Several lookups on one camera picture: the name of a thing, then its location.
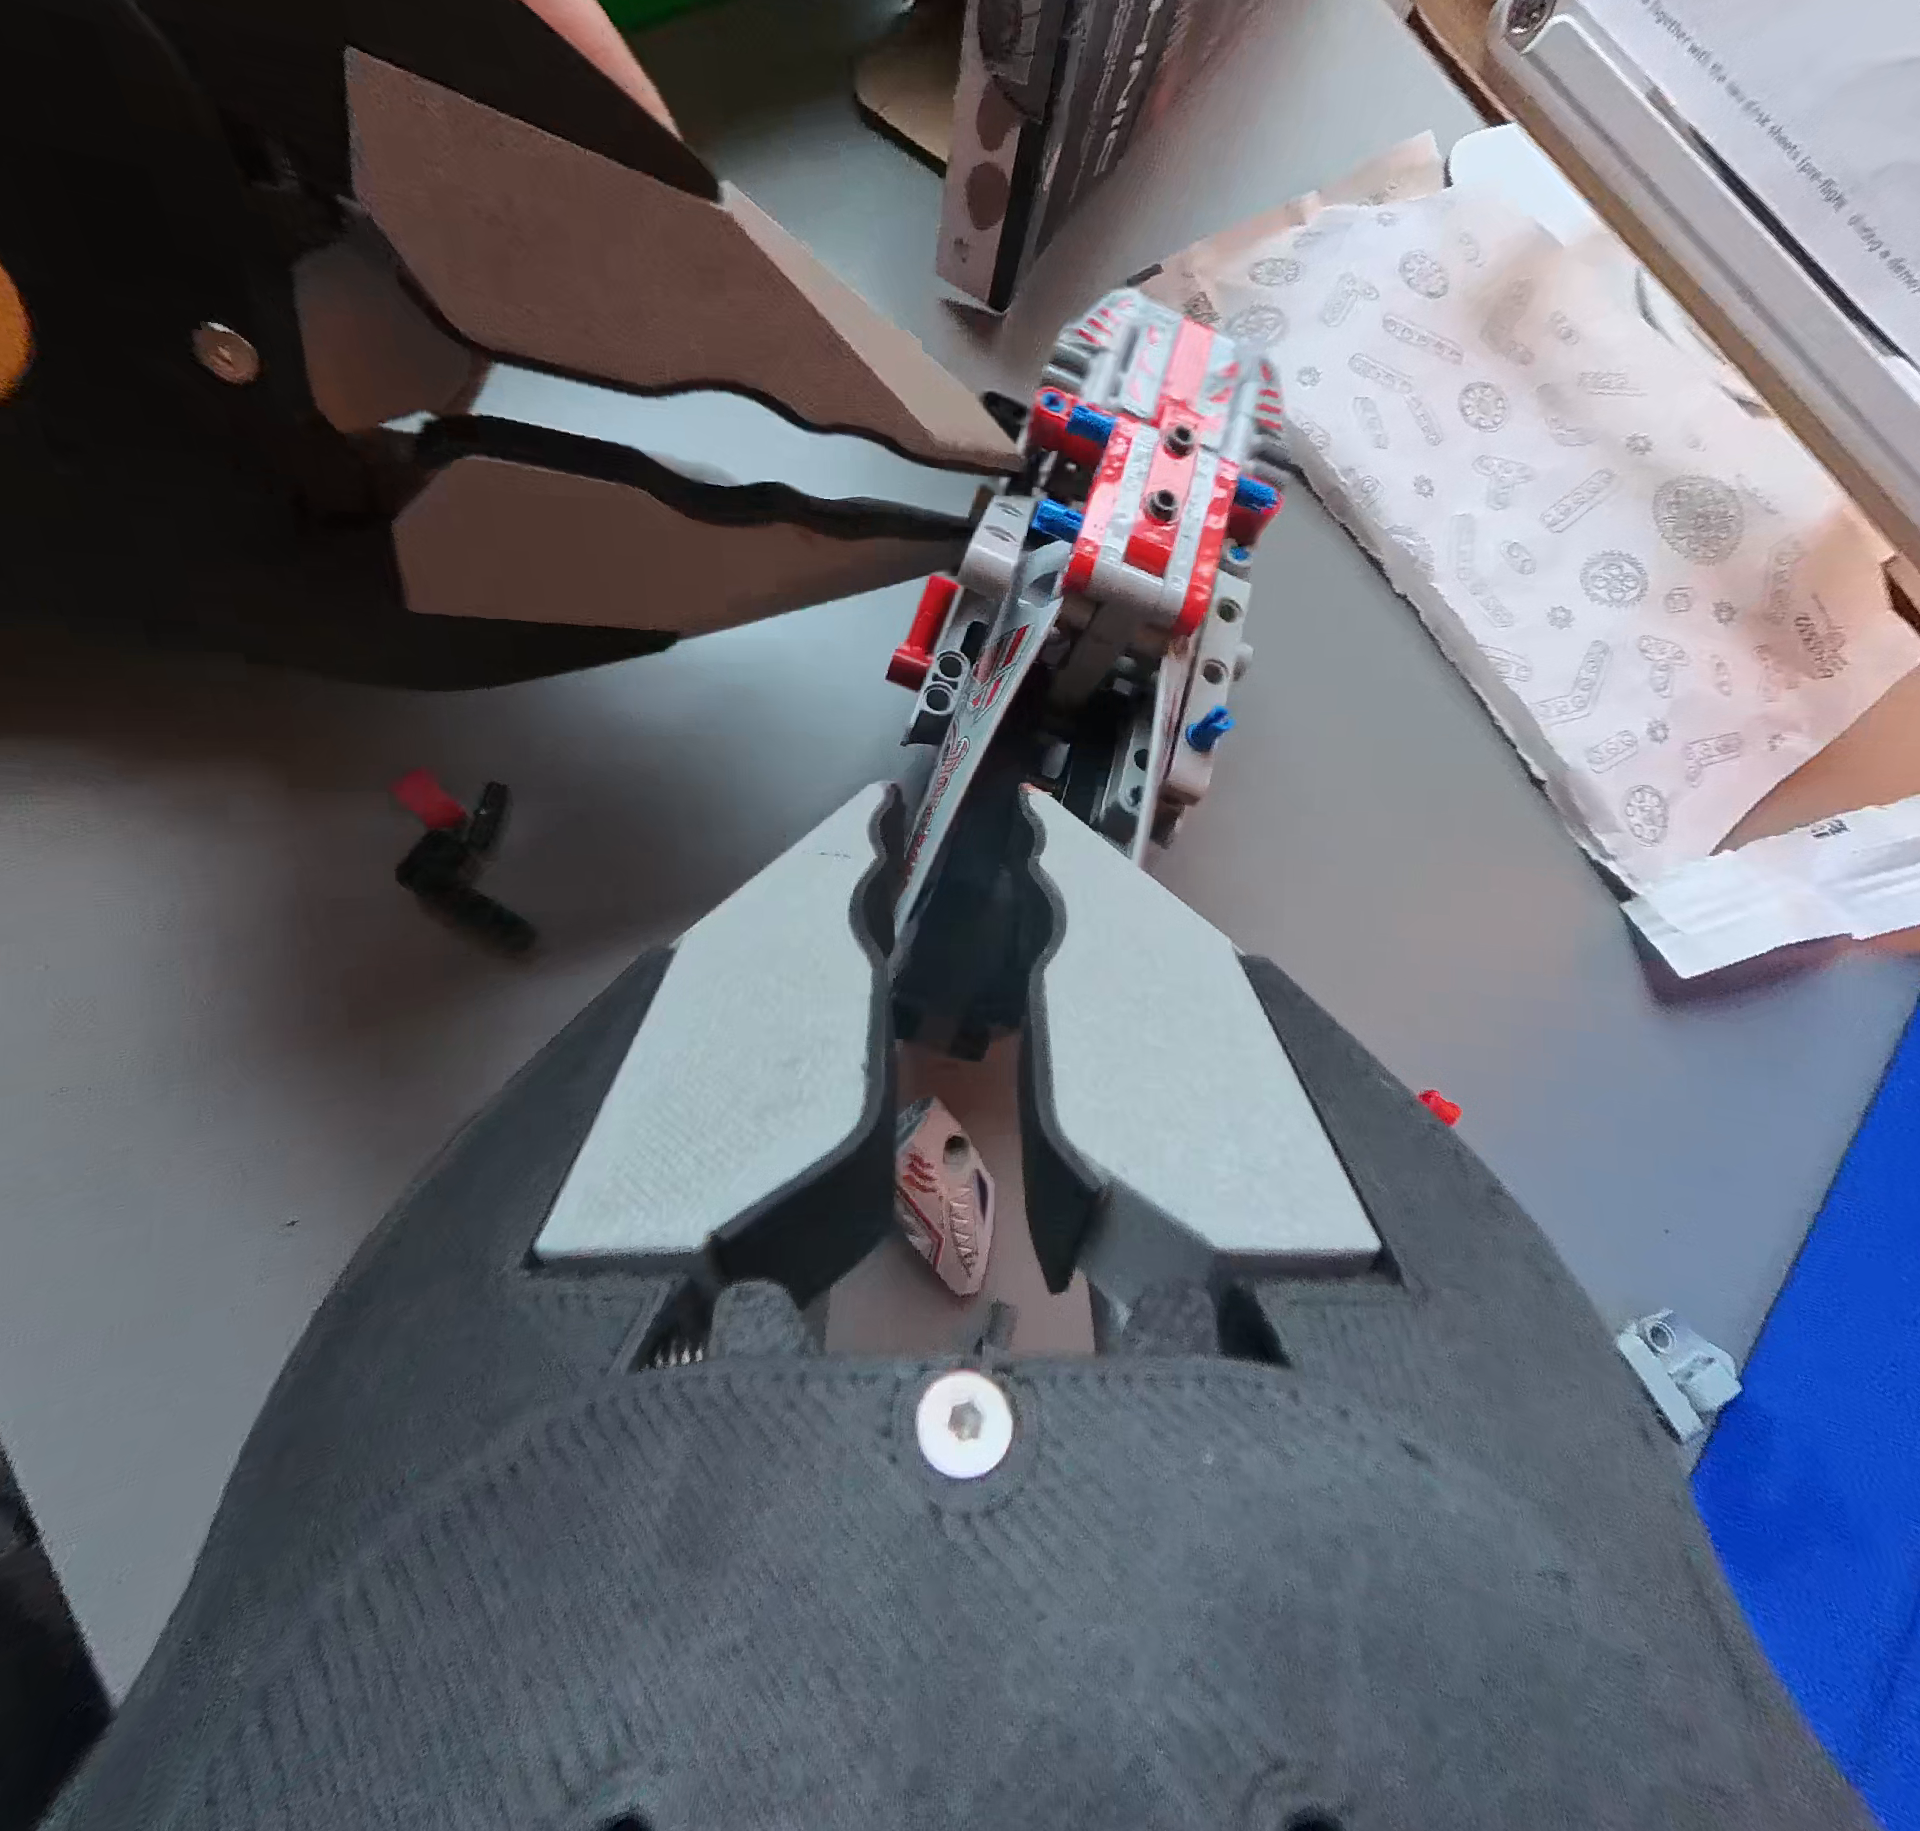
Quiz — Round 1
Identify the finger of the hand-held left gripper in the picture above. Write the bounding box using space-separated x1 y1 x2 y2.
393 419 1023 641
346 45 1033 476

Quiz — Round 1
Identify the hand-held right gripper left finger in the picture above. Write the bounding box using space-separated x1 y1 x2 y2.
531 784 902 1310

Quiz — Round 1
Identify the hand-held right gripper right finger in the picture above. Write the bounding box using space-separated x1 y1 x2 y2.
1021 788 1383 1298

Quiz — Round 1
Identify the grey printed lego panel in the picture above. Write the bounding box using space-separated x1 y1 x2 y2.
891 1095 999 1298

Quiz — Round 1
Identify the red grey lego vehicle model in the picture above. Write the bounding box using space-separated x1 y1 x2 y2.
885 284 1291 1068

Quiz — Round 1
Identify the small black lego piece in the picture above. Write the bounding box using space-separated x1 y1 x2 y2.
394 780 540 954

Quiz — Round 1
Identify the black lego set box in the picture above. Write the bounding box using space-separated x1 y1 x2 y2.
933 0 1340 314

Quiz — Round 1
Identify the small grey lego connector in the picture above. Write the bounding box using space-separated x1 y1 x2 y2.
1618 1310 1742 1442

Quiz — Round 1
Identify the person's left hand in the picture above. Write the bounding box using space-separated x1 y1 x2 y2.
419 0 679 130

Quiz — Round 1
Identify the brown box stand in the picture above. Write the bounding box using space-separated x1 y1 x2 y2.
854 0 962 157

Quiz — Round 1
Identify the white torn paper bag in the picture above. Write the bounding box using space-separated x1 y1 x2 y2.
1620 794 1920 982

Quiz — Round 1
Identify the printed paper bag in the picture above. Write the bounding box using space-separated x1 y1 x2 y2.
1131 132 1920 898

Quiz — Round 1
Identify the blue plastic bin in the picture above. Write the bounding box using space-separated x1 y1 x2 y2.
1694 1005 1920 1831

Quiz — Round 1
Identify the instruction sheet on stand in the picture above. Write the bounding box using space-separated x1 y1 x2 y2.
1400 0 1920 631

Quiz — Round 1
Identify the printed instruction sheet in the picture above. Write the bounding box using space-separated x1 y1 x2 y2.
1499 0 1920 351

